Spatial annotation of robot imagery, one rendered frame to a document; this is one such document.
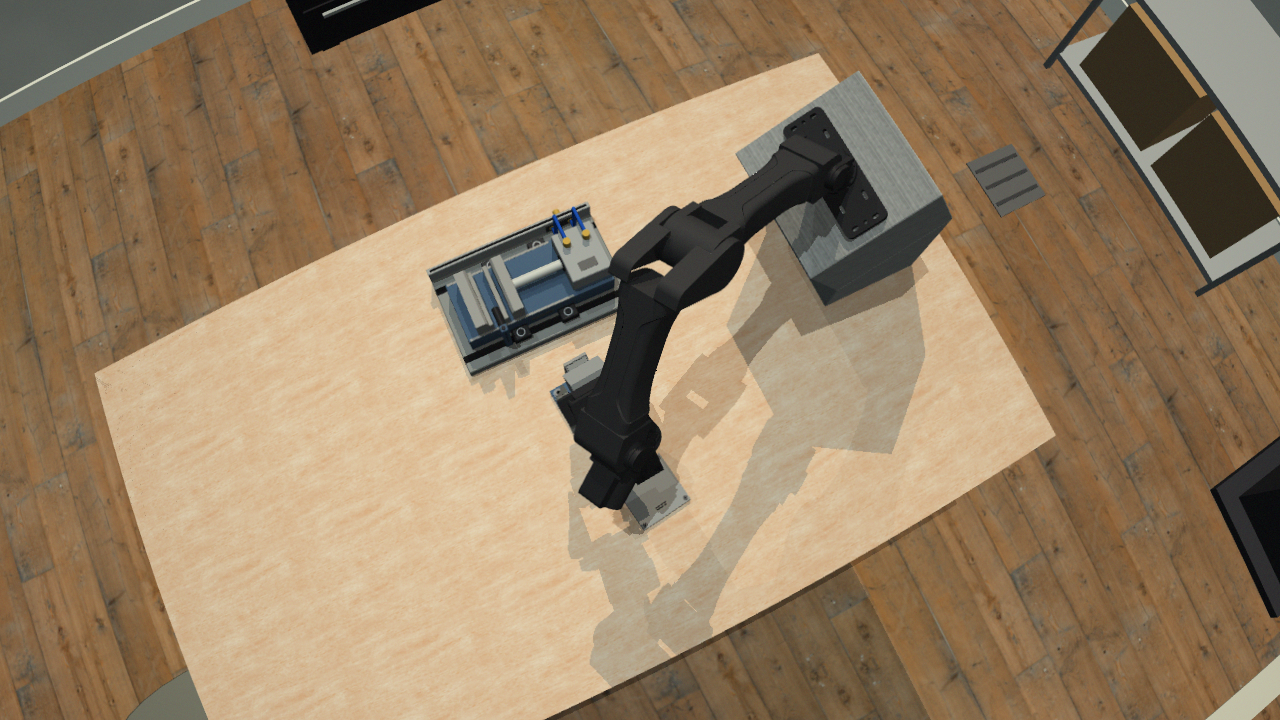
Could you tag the grey flat bar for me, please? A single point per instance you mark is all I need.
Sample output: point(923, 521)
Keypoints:
point(482, 305)
point(495, 294)

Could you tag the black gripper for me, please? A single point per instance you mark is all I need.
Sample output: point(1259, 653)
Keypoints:
point(574, 401)

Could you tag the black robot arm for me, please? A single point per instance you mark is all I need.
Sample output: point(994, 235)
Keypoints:
point(704, 246)

